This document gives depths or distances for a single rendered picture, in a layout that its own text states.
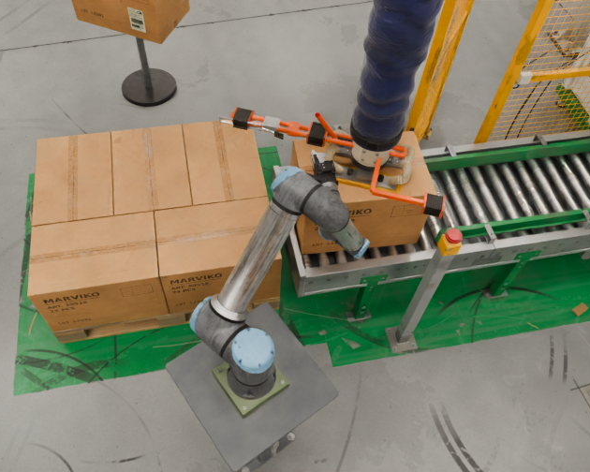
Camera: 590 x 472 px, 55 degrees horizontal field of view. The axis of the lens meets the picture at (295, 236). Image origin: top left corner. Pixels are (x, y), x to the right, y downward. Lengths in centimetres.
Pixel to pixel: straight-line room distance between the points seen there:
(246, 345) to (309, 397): 40
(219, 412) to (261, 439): 19
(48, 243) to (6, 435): 96
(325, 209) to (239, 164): 140
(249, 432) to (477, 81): 344
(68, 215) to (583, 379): 288
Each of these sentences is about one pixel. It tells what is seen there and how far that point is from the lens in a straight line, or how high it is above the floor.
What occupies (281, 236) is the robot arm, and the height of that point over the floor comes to 134.
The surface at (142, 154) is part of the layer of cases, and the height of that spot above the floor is 54.
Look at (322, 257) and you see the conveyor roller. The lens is 281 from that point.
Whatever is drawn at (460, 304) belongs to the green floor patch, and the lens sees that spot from 348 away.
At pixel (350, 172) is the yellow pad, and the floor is 99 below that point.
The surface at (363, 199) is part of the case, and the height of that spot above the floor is 95.
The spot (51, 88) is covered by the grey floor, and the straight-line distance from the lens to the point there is 464.
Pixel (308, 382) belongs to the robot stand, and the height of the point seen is 75.
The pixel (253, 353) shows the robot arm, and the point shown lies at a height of 106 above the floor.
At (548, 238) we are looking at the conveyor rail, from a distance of 317.
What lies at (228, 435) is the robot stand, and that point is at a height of 75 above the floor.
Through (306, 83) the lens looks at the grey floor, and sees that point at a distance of 448.
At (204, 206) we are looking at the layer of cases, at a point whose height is 54.
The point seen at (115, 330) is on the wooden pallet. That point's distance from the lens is 328.
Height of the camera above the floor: 292
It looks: 56 degrees down
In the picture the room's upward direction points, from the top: 6 degrees clockwise
